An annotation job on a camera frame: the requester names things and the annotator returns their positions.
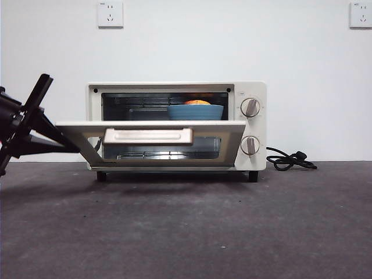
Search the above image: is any glass oven door with handle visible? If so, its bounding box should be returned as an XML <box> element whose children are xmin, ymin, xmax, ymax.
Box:
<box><xmin>54</xmin><ymin>120</ymin><xmax>247</xmax><ymax>171</ymax></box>

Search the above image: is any blue ribbed bowl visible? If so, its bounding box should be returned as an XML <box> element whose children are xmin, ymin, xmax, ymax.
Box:
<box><xmin>167</xmin><ymin>104</ymin><xmax>225</xmax><ymax>121</ymax></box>

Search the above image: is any cream Toshiba toaster oven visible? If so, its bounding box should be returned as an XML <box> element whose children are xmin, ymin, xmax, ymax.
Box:
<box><xmin>86</xmin><ymin>81</ymin><xmax>267</xmax><ymax>183</ymax></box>

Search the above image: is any beige timer knob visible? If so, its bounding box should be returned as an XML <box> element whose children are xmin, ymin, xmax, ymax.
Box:
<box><xmin>239</xmin><ymin>135</ymin><xmax>261</xmax><ymax>155</ymax></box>

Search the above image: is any beige temperature knob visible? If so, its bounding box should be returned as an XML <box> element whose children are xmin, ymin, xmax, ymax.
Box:
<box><xmin>240</xmin><ymin>98</ymin><xmax>262</xmax><ymax>118</ymax></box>

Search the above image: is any white wall socket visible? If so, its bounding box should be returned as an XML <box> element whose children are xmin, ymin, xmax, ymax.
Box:
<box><xmin>98</xmin><ymin>1</ymin><xmax>124</xmax><ymax>29</ymax></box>
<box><xmin>349</xmin><ymin>2</ymin><xmax>372</xmax><ymax>29</ymax></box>

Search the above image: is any black oven power cord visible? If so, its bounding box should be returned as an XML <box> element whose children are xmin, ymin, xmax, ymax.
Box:
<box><xmin>266</xmin><ymin>146</ymin><xmax>318</xmax><ymax>171</ymax></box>

